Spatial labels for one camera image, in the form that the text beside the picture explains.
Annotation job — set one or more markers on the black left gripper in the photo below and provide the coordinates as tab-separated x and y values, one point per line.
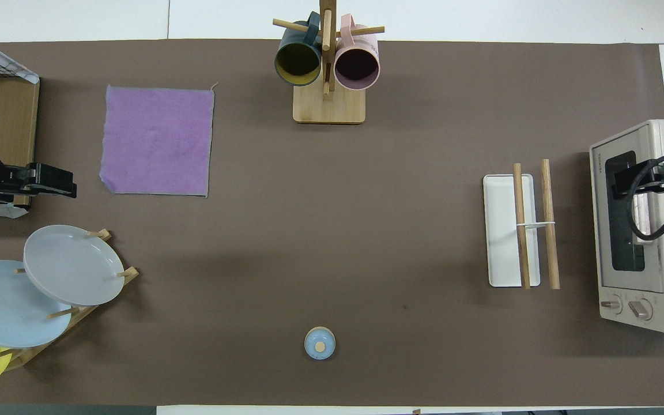
44	180

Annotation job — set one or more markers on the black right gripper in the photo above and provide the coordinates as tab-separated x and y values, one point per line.
634	181

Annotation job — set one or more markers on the purple and grey towel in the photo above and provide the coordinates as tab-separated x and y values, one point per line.
159	144

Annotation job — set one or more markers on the wooden plate rack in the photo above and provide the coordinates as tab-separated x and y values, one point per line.
131	275

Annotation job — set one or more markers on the white wooden towel rack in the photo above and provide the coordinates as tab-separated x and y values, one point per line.
502	230

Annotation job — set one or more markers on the wooden two-tier shelf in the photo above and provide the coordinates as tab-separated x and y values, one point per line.
15	127

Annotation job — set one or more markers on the grey plate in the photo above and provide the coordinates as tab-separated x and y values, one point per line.
72	265

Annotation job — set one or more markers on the light blue plate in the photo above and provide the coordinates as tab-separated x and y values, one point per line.
3	311

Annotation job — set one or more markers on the brown table mat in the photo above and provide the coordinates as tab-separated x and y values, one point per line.
366	230

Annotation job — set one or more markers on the dark green mug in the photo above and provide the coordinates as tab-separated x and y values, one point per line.
297	60

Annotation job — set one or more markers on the wooden mug tree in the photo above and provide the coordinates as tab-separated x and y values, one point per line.
329	109

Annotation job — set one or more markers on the pink mug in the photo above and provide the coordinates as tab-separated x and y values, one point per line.
357	63

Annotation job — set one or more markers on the small blue call bell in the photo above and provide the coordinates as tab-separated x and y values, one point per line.
319	343

